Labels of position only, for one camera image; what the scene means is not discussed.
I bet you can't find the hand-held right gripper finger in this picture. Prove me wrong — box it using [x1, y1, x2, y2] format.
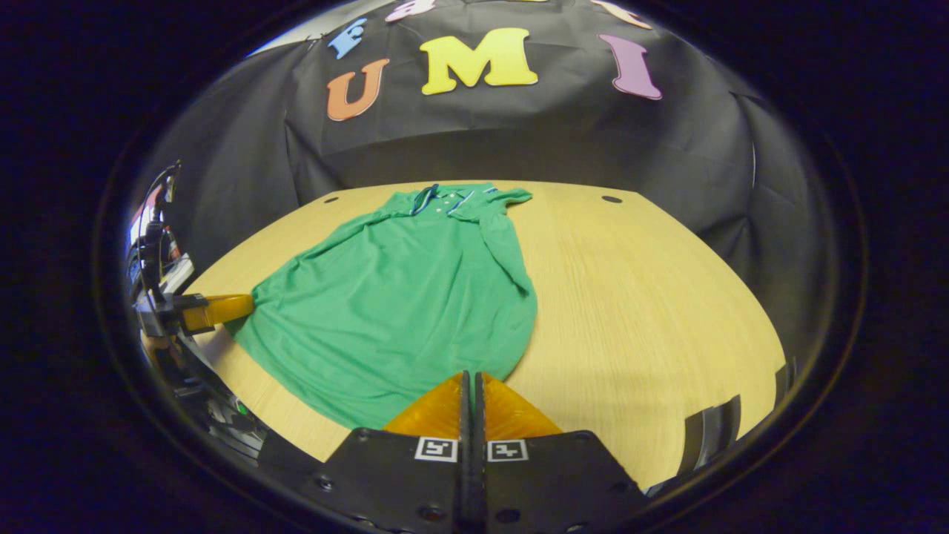
[297, 371, 473, 533]
[474, 371, 646, 533]

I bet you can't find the dark striped object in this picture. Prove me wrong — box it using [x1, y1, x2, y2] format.
[681, 358, 798, 475]

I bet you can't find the green T-shirt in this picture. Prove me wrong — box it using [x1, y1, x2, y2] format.
[226, 182, 538, 431]

